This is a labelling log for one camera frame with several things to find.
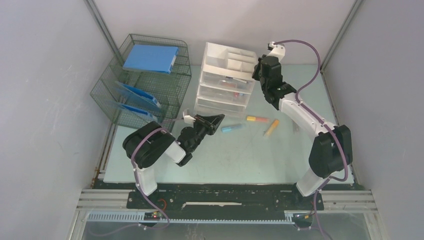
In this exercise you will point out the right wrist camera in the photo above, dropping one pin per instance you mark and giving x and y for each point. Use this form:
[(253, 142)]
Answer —
[(276, 50)]

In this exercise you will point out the white plastic drawer organizer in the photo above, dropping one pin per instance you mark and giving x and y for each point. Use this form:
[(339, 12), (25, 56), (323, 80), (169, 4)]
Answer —
[(218, 62)]

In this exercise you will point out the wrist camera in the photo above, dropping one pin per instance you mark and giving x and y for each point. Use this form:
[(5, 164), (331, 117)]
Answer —
[(187, 118), (276, 50)]

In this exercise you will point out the orange grey highlighter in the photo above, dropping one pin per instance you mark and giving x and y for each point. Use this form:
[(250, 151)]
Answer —
[(296, 127)]

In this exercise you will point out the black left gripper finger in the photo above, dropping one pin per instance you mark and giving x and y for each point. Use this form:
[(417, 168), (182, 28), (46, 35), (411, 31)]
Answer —
[(215, 121), (206, 119)]

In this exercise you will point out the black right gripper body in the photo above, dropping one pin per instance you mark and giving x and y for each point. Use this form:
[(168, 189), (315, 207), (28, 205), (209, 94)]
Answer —
[(257, 75)]

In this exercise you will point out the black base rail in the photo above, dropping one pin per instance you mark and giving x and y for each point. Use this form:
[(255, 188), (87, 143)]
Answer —
[(220, 203)]

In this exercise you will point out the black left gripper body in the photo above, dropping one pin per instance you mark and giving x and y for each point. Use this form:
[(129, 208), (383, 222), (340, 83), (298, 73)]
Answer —
[(202, 128)]

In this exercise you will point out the pale yellow highlighter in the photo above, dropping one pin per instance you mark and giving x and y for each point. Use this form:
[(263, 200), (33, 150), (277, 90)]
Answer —
[(271, 128)]

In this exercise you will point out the light blue highlighter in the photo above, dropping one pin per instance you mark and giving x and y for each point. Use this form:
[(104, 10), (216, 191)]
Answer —
[(229, 128)]

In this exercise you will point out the green wire mesh rack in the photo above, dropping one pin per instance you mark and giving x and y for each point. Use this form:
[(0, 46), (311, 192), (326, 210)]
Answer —
[(169, 89)]

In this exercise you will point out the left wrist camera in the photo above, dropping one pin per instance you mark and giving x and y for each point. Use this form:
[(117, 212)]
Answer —
[(187, 118)]

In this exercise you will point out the yellow pink highlighter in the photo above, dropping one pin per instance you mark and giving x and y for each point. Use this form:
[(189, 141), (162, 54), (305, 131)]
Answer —
[(257, 119)]

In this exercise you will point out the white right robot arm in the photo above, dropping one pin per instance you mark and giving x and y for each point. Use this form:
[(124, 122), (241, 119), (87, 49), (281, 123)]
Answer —
[(331, 150)]

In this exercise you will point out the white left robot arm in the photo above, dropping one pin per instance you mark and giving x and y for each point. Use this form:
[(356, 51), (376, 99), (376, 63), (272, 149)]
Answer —
[(147, 144)]

